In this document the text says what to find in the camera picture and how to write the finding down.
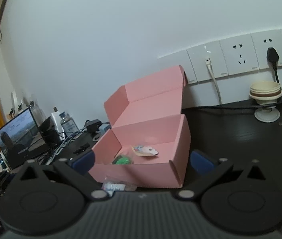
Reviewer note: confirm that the white squeeze tube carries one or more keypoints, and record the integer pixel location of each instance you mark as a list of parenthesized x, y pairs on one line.
[(56, 119)]

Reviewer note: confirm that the clear plastic sachet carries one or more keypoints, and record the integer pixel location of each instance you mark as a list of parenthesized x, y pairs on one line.
[(113, 184)]

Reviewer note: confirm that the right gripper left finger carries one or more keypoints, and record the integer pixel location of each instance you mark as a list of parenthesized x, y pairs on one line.
[(76, 172)]

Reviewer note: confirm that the small clear bottle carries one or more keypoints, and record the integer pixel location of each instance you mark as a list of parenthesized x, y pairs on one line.
[(68, 124)]

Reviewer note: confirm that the black power adapter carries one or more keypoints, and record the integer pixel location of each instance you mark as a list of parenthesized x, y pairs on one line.
[(92, 126)]

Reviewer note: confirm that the silver desk grommet left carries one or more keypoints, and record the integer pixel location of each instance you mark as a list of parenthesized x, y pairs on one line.
[(96, 137)]

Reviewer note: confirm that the pink cardboard box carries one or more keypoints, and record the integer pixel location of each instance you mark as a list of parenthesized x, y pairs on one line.
[(146, 112)]

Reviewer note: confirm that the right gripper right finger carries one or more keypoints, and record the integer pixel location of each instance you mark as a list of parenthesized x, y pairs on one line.
[(210, 170)]

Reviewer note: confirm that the beige stacked round holder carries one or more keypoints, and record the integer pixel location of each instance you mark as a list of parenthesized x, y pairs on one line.
[(266, 93)]

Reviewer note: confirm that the green item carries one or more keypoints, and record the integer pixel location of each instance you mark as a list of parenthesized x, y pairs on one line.
[(122, 160)]

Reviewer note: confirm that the black plug left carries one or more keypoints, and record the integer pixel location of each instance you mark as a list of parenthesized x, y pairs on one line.
[(273, 58)]

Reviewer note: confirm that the computer monitor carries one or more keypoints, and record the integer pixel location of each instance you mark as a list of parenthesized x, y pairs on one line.
[(21, 140)]

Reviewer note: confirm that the light blue usb charger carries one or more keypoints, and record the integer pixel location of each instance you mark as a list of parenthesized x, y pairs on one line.
[(103, 128)]

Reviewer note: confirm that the white wall socket panel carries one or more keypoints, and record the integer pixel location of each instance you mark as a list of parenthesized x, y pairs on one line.
[(229, 56)]

